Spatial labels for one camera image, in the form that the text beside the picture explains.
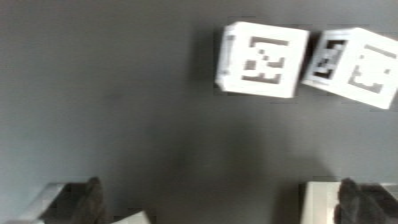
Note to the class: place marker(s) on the white obstacle fence wall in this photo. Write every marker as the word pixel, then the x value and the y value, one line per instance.
pixel 320 201

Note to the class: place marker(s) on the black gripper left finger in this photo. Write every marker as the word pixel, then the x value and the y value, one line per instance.
pixel 67 204

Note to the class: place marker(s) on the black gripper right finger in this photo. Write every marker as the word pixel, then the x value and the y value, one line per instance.
pixel 366 204

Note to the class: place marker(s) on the white chair leg with tag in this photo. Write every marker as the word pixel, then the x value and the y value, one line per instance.
pixel 259 60
pixel 353 66

